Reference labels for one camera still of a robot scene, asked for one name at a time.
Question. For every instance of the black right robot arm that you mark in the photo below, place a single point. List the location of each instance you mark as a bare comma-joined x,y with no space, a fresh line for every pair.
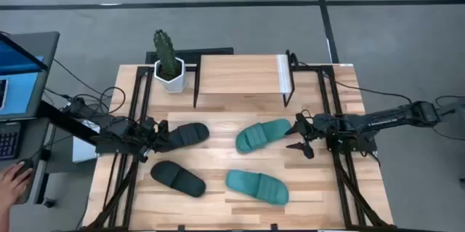
381,117

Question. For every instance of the white hexagonal plant pot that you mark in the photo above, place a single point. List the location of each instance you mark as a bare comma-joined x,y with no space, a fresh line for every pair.
174,84

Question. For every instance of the grey desk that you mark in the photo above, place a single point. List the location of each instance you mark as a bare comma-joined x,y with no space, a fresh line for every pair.
32,139

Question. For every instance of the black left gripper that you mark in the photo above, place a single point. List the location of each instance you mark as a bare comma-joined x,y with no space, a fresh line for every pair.
149,134

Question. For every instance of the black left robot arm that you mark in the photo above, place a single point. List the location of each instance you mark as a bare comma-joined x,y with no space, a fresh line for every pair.
116,130

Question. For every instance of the black keyboard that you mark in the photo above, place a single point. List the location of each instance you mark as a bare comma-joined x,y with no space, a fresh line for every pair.
8,141

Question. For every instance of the small black table bracket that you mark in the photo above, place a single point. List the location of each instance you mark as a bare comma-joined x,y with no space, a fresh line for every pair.
274,227
180,228

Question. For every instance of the green cactus plant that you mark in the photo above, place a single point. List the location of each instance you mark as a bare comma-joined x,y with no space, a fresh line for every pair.
165,52

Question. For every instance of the black rubber slide sandal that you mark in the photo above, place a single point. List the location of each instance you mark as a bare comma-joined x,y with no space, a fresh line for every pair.
178,179
192,134

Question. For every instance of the black desk leg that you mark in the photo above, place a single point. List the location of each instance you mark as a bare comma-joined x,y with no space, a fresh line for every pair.
43,184

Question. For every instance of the white box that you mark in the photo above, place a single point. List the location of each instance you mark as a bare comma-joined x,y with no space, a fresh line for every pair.
81,152

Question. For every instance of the person's hand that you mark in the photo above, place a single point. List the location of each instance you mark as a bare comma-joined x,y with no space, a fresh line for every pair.
12,184

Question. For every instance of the grey stand bracket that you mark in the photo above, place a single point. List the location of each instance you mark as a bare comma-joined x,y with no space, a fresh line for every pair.
454,107

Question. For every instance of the green rubber slide sandal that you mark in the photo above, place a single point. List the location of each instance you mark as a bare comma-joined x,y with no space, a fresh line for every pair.
261,135
258,187

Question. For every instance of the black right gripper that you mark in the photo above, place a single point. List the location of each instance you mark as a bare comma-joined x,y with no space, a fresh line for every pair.
319,128

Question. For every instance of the wooden shelf with black legs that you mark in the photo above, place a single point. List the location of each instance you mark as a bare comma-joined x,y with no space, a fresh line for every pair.
239,73

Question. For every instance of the black perforated panel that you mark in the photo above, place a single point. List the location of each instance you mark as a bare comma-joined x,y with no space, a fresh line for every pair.
196,53

